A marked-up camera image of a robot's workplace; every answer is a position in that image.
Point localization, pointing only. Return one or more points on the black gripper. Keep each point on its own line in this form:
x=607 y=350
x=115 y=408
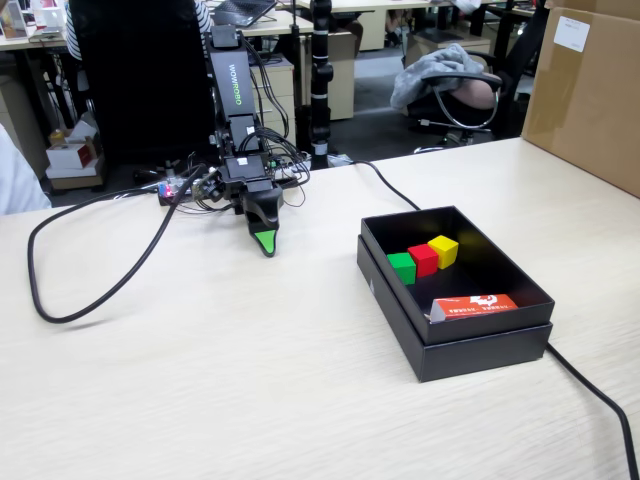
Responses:
x=245 y=175

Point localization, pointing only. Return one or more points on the green wooden cube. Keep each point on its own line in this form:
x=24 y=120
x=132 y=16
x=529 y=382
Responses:
x=402 y=270

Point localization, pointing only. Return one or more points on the red wooden cube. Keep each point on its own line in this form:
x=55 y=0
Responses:
x=424 y=261

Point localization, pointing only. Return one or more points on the yellow wooden cube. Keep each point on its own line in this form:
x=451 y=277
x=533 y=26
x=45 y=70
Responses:
x=444 y=252

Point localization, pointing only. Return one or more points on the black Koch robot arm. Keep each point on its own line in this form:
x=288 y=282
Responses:
x=237 y=85

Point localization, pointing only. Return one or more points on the flat cardboard floor box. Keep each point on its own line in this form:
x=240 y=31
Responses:
x=75 y=177

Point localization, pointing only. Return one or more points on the black cardboard box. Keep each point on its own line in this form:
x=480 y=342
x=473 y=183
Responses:
x=480 y=280

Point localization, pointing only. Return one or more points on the black open box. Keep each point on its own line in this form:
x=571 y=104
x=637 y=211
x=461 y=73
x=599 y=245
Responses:
x=480 y=357

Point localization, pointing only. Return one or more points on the large brown cardboard box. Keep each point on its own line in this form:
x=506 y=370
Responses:
x=585 y=95

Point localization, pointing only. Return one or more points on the robot controller board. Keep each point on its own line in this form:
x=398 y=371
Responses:
x=172 y=192

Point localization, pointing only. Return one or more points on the beige drawer cabinet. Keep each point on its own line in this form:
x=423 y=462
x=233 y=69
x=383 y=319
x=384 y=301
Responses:
x=275 y=95

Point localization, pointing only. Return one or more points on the black jointed pole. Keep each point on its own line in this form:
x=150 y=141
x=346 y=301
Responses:
x=321 y=90

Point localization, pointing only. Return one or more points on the beige side cabinet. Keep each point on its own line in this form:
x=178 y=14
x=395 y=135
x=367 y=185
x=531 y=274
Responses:
x=342 y=75

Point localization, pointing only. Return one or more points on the black office chair back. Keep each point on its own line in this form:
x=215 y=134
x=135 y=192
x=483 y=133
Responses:
x=145 y=75

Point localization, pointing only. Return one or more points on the white and red carton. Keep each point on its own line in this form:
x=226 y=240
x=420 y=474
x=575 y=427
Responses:
x=70 y=156

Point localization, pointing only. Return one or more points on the black laptop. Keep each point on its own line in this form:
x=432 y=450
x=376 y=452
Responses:
x=242 y=12

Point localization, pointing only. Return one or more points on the orange matchbox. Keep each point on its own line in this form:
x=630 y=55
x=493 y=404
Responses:
x=475 y=306

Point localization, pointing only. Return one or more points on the grey fleece blanket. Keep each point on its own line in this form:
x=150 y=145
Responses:
x=430 y=70

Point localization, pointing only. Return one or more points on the small yellow bottle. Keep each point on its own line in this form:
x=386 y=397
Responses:
x=57 y=136

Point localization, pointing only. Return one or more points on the chrome armed office chair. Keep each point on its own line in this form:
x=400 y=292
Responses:
x=465 y=115

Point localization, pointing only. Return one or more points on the person in white shirt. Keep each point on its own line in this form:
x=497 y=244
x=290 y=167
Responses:
x=17 y=180

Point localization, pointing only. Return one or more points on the beige low cabinet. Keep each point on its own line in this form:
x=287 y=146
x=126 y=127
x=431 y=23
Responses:
x=20 y=115

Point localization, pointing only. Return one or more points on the person in striped shirt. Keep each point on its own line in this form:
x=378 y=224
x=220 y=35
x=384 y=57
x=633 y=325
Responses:
x=72 y=35

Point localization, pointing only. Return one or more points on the black mesh chair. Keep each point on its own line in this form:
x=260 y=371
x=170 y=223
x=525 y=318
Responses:
x=520 y=60

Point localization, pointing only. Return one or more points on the framed picture stand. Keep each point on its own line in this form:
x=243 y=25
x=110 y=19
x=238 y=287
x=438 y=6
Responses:
x=12 y=20

